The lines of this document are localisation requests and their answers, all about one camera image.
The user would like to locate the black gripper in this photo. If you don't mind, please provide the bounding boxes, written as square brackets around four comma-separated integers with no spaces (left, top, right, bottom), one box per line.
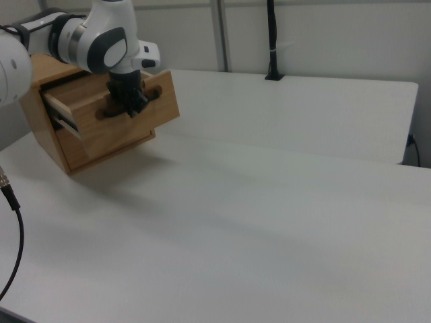
[106,69,150,120]

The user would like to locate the wooden drawer with dark handle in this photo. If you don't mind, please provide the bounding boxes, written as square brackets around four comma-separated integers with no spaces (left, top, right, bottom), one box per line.
[41,69,180,163]

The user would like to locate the wooden drawer with recessed grip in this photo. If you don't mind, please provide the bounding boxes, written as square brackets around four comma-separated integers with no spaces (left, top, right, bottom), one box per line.
[55,124,153,170]

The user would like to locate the wooden drawer cabinet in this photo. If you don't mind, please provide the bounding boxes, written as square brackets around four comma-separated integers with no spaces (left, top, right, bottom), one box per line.
[18,52,157,175]

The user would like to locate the grey metal partition post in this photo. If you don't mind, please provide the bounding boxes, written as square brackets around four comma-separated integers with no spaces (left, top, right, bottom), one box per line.
[211,0,230,73]

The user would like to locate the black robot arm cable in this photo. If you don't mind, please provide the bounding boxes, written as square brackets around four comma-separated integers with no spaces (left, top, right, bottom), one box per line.
[0,22,22,36]

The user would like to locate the black clamped camera pole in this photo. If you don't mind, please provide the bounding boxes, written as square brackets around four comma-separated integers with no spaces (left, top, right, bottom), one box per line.
[264,0,286,81]

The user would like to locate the black cable with metal connector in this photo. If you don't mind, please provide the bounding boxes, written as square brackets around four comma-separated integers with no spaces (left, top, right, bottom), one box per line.
[0,164,25,298]

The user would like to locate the black cable at wall socket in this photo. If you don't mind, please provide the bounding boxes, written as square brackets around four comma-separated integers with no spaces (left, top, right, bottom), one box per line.
[406,133,422,168]

